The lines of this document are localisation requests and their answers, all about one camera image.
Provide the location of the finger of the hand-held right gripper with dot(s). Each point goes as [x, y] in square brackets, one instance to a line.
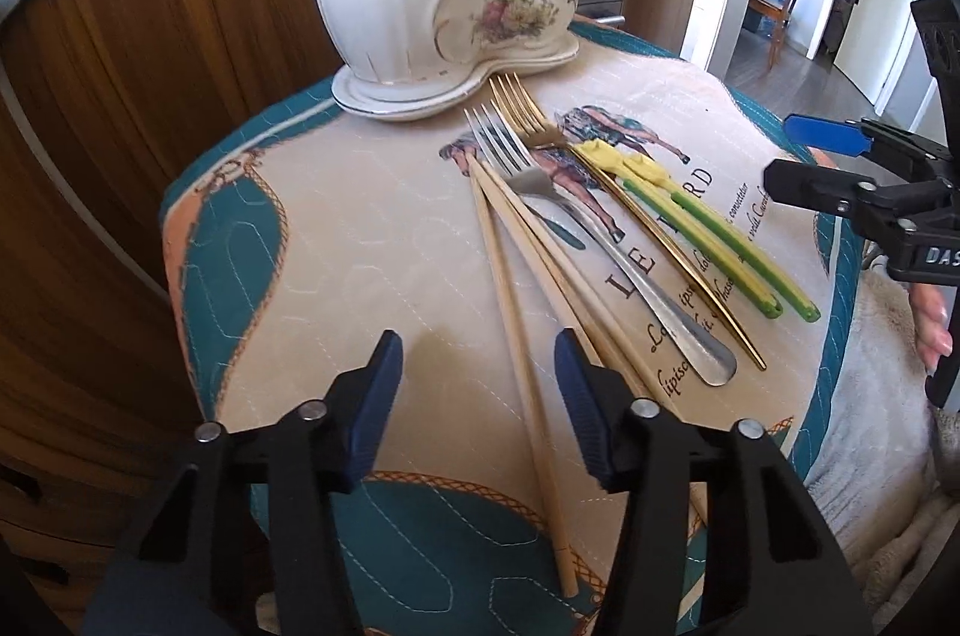
[814, 182]
[825, 133]

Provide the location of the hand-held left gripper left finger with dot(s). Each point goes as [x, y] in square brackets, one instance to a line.
[375, 411]

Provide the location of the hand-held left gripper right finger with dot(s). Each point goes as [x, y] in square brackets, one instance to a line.
[585, 411]

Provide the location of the wooden chopstick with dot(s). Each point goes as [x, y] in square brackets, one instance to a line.
[525, 231]
[551, 298]
[517, 366]

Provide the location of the yellow green plastic chopstick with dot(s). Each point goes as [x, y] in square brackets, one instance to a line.
[716, 255]
[750, 257]

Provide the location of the silver fork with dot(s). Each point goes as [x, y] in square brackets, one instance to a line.
[675, 321]

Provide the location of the gold fork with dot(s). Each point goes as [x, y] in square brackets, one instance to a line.
[532, 126]

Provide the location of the person's right hand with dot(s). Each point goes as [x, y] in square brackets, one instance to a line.
[934, 321]

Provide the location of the white door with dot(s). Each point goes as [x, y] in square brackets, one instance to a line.
[877, 13]

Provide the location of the printed quilted cloth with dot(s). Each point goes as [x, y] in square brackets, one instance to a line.
[337, 246]

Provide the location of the white fluffy blanket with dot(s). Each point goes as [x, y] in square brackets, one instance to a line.
[877, 441]

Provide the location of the wooden kitchen cabinet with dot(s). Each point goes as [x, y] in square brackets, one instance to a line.
[150, 21]

